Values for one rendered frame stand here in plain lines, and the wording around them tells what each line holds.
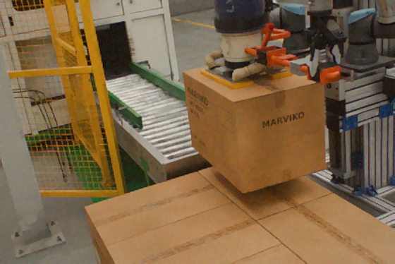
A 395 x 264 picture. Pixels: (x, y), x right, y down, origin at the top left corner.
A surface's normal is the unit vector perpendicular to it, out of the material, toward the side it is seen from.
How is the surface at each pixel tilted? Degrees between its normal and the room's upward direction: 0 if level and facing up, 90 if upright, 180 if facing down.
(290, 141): 90
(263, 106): 90
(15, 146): 88
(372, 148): 90
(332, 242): 0
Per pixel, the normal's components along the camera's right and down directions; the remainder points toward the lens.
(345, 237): -0.12, -0.93
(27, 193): 0.42, 0.28
